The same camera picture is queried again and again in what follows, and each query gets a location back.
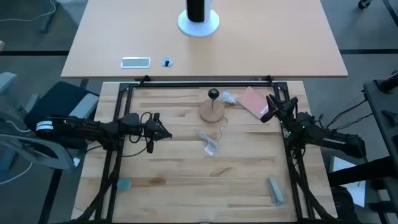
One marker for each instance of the grey rectangular block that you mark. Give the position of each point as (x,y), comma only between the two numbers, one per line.
(276,191)

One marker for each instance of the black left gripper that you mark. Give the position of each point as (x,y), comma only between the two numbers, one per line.
(133,124)

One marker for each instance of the black aluminium table frame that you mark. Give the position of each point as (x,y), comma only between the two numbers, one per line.
(202,84)

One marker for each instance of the dark office chair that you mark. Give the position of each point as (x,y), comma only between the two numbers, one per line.
(59,99)

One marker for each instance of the black frame clamp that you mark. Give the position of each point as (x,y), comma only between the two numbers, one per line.
(268,79)
(144,79)

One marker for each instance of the white light bulb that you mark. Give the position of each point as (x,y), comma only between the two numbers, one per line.
(228,98)

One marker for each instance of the wooden lamp stand black socket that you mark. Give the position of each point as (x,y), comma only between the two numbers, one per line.
(211,113)

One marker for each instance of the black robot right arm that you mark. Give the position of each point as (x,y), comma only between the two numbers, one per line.
(335,141)

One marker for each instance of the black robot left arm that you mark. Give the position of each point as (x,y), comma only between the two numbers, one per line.
(77,129)

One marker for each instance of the white paper sheet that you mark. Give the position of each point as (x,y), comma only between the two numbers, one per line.
(342,165)

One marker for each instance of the grey round pad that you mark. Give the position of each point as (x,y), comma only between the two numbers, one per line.
(123,184)

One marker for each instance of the black equipment stand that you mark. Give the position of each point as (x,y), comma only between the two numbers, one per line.
(382,109)

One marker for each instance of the light wooden desk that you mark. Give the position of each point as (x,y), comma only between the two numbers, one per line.
(264,40)

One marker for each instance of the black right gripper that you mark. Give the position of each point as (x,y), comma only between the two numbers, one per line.
(287,110)

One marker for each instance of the black chair base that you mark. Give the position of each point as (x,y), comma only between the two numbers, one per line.
(363,3)

